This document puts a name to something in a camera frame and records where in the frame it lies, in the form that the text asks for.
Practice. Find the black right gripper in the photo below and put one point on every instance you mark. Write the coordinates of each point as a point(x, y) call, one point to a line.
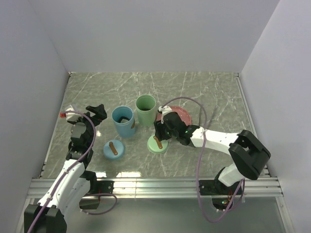
point(159, 127)

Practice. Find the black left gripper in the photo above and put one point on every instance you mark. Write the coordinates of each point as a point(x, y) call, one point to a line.
point(100, 113)

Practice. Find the green lid with brown handle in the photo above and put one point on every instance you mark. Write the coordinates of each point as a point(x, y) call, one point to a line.
point(155, 146)

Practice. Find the sushi piece pink centre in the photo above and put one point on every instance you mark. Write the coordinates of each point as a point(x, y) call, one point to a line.
point(123, 120)

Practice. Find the blue lid with brown handle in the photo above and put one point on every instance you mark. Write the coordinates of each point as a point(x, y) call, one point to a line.
point(114, 150)

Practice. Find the metal tongs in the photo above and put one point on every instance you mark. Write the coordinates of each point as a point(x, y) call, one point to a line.
point(209, 122)

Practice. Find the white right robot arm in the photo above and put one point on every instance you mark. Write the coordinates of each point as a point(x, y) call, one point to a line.
point(249, 155)

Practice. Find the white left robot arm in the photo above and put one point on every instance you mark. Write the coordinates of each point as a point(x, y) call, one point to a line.
point(50, 213)

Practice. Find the green plastic container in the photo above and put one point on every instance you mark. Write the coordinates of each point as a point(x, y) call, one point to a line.
point(146, 118)

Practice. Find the pink scalloped plate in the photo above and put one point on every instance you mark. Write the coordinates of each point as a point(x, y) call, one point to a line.
point(183, 114)

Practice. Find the blue plastic container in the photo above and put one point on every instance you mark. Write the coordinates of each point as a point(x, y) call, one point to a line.
point(128, 129)

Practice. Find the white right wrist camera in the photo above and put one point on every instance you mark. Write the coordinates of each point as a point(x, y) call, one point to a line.
point(164, 109)

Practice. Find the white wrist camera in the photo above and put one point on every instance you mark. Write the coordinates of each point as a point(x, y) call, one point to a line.
point(164, 109)
point(70, 116)

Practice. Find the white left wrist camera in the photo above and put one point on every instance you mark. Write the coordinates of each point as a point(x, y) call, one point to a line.
point(70, 116)

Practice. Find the aluminium left side rail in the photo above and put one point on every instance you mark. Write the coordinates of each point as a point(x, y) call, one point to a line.
point(54, 131)

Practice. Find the aluminium rail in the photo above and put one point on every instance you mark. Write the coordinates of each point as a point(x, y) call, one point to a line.
point(265, 172)
point(173, 187)
point(54, 131)

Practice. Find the aluminium front rail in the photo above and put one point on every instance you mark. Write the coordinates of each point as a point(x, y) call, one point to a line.
point(173, 187)

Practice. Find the aluminium right side rail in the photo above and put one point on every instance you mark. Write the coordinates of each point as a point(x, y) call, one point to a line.
point(265, 172)

